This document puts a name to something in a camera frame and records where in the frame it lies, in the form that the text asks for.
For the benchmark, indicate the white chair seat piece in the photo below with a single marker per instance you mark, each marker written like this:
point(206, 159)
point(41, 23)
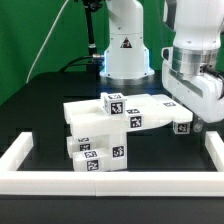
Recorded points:
point(116, 144)

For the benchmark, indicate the black camera pole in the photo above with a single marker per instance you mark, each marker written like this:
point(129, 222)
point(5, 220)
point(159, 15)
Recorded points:
point(91, 6)

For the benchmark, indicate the white U-shaped frame fence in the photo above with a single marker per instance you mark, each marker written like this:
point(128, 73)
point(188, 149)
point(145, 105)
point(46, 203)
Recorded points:
point(13, 181)

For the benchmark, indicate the white tagged cube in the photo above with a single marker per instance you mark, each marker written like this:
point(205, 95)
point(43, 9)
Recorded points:
point(181, 128)
point(113, 103)

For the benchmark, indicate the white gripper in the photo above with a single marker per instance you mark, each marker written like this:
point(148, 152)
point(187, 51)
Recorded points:
point(190, 76)

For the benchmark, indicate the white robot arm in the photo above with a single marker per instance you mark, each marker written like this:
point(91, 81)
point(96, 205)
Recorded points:
point(197, 24)

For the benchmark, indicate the white chair back piece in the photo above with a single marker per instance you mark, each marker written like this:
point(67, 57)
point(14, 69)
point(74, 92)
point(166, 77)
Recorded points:
point(143, 111)

